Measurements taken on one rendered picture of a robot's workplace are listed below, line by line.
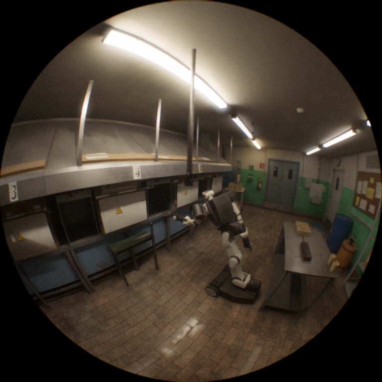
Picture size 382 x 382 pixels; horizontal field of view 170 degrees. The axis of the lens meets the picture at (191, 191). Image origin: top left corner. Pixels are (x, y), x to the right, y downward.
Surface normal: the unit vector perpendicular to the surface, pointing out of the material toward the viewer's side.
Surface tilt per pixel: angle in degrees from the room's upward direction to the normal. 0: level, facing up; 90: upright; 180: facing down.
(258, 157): 90
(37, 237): 90
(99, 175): 80
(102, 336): 0
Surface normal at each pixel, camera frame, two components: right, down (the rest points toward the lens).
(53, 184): 0.80, -0.02
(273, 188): -0.59, 0.16
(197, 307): 0.04, -0.97
